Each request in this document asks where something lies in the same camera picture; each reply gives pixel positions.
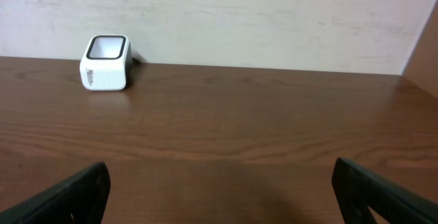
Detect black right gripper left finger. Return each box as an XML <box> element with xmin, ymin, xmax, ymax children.
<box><xmin>1</xmin><ymin>162</ymin><xmax>111</xmax><ymax>224</ymax></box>

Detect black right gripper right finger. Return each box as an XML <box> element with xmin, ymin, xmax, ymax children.
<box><xmin>331</xmin><ymin>158</ymin><xmax>437</xmax><ymax>224</ymax></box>

